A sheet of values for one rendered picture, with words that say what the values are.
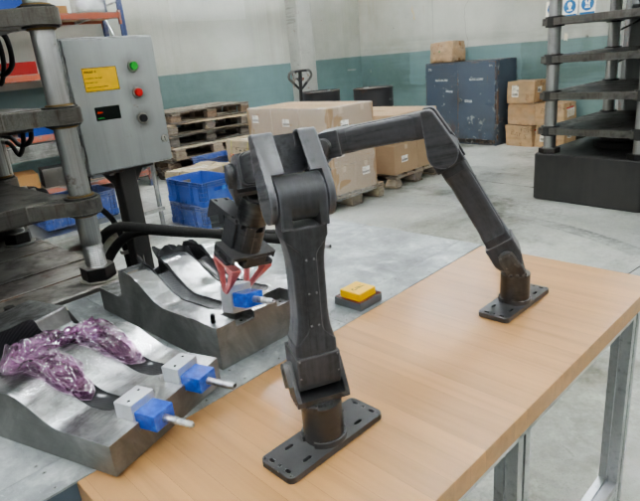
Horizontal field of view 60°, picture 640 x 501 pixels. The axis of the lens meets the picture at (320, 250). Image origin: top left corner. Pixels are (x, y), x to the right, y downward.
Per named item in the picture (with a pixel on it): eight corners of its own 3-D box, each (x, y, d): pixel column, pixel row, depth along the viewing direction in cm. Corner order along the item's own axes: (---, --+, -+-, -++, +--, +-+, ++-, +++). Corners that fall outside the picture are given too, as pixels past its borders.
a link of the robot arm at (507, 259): (498, 252, 117) (527, 252, 115) (497, 240, 125) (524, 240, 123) (498, 280, 119) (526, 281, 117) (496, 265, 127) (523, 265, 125)
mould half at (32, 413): (221, 383, 103) (212, 330, 100) (116, 477, 82) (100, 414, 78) (41, 344, 126) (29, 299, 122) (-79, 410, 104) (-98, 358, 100)
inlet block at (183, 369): (244, 392, 95) (240, 364, 93) (228, 409, 91) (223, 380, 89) (185, 378, 101) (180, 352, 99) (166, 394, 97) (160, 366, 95)
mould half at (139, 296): (316, 319, 125) (310, 263, 121) (223, 370, 108) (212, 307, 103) (190, 275, 159) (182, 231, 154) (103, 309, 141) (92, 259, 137)
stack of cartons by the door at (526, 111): (577, 145, 712) (581, 77, 685) (563, 149, 693) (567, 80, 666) (517, 141, 776) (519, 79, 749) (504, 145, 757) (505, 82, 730)
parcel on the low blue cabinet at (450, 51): (467, 60, 792) (466, 39, 783) (452, 62, 773) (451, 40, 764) (443, 62, 824) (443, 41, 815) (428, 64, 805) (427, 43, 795)
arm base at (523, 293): (476, 281, 118) (507, 288, 113) (522, 253, 131) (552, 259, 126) (476, 315, 120) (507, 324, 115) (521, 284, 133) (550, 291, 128)
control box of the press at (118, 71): (225, 424, 223) (157, 33, 175) (157, 466, 203) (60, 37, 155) (193, 405, 238) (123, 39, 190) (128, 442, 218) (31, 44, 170)
